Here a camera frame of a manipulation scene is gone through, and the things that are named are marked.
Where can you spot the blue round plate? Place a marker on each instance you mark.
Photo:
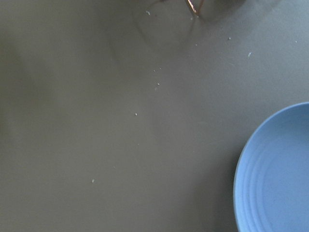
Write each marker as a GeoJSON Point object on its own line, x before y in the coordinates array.
{"type": "Point", "coordinates": [271, 182]}

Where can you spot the copper wire bottle rack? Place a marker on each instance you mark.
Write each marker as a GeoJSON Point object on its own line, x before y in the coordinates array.
{"type": "Point", "coordinates": [195, 10]}

